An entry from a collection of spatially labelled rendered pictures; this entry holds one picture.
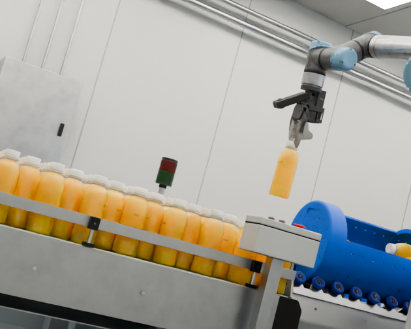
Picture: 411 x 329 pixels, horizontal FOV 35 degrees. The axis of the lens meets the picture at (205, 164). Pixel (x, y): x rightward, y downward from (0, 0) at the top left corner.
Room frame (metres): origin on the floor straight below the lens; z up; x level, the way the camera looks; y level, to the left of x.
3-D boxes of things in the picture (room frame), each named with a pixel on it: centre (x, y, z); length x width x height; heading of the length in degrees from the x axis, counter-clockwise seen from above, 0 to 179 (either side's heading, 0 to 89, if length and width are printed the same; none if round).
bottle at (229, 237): (2.00, -0.12, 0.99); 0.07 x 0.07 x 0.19
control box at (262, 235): (1.89, -0.26, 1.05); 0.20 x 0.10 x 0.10; 111
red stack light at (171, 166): (2.43, 0.13, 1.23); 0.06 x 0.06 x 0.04
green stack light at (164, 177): (2.43, 0.13, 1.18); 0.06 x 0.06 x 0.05
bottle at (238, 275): (1.99, -0.19, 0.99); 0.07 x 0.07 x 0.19
